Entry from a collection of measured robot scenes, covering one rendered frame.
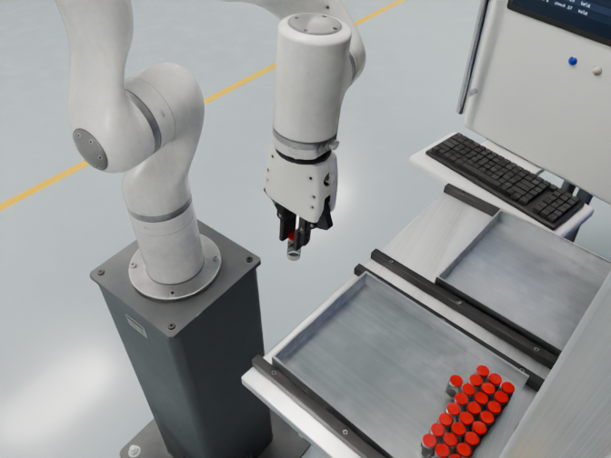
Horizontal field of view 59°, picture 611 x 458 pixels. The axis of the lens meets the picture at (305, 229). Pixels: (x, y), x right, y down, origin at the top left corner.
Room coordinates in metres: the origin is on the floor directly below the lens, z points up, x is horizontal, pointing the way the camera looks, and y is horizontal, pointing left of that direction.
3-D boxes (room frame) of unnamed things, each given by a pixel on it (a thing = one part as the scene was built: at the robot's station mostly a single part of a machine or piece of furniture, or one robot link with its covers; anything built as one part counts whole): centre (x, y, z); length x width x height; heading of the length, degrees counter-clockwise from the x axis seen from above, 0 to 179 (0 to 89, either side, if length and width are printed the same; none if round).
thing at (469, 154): (1.11, -0.51, 0.82); 0.40 x 0.14 x 0.02; 40
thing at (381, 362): (0.48, -0.16, 0.90); 0.34 x 0.26 x 0.04; 48
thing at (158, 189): (0.78, 0.25, 1.16); 0.19 x 0.12 x 0.24; 149
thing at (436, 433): (0.41, -0.24, 0.90); 0.18 x 0.02 x 0.05; 138
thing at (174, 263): (0.76, 0.27, 0.95); 0.19 x 0.19 x 0.18
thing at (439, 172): (1.13, -0.54, 0.79); 0.45 x 0.28 x 0.03; 40
